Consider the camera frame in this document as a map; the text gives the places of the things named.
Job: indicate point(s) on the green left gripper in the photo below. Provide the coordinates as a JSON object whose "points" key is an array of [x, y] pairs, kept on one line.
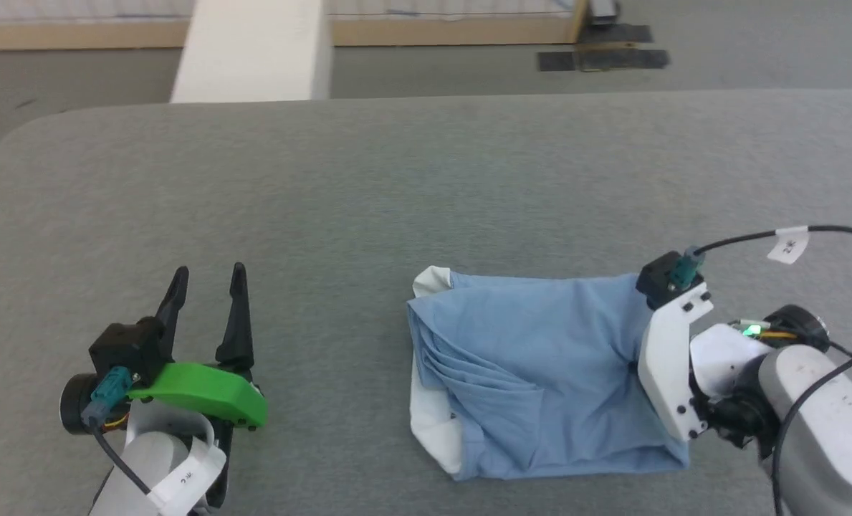
{"points": [[203, 390]]}

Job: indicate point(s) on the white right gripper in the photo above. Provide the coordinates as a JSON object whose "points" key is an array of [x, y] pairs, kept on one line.
{"points": [[669, 373]]}

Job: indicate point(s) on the light blue polo shirt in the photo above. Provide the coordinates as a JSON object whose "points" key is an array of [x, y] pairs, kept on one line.
{"points": [[540, 358]]}

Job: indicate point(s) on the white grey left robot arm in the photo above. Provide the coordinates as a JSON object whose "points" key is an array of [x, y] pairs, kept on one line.
{"points": [[153, 466]]}

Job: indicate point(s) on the grey fabric sofa seat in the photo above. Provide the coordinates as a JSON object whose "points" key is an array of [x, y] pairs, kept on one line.
{"points": [[397, 179]]}

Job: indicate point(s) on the grey metal partition foot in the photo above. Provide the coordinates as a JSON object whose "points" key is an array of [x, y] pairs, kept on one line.
{"points": [[603, 8]]}

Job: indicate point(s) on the lemon print partition screen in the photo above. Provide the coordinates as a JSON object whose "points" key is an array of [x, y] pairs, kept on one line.
{"points": [[433, 29]]}

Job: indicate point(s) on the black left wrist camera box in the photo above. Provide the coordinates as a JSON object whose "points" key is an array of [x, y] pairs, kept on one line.
{"points": [[125, 351]]}

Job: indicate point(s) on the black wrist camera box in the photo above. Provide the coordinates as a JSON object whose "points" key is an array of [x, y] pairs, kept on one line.
{"points": [[658, 283], [125, 351]]}

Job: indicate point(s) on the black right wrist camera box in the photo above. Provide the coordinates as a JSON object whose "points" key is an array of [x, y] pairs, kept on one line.
{"points": [[658, 283]]}

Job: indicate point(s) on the white box pedestal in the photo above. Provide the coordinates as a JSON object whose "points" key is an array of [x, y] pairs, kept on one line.
{"points": [[254, 50]]}

